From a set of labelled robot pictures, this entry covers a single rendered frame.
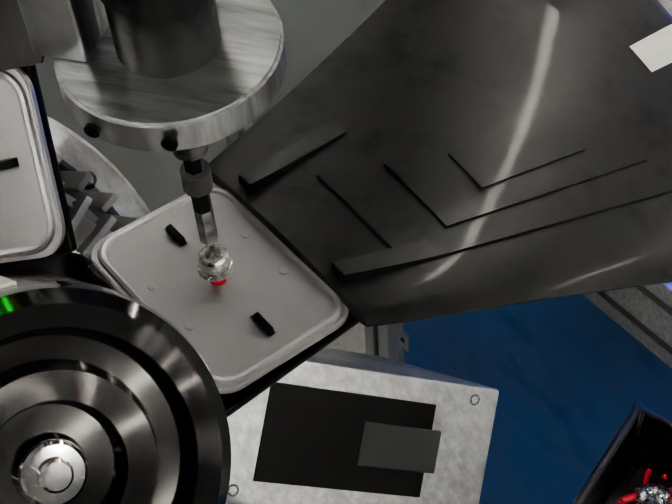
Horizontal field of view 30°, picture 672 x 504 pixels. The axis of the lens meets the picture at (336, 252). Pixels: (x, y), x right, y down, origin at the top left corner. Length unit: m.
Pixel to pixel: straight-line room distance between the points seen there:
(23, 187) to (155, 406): 0.09
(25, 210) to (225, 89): 0.10
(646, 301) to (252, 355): 0.50
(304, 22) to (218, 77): 1.21
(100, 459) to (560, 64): 0.28
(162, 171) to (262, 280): 1.10
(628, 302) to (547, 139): 0.41
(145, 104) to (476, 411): 0.33
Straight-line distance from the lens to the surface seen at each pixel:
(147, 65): 0.37
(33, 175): 0.43
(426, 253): 0.49
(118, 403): 0.41
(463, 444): 0.65
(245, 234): 0.49
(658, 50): 0.60
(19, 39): 0.42
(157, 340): 0.40
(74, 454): 0.41
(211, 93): 0.37
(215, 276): 0.47
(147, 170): 1.55
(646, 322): 0.94
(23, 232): 0.43
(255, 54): 0.38
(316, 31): 1.61
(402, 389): 0.63
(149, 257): 0.49
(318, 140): 0.52
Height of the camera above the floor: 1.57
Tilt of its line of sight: 52 degrees down
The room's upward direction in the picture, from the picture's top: 5 degrees counter-clockwise
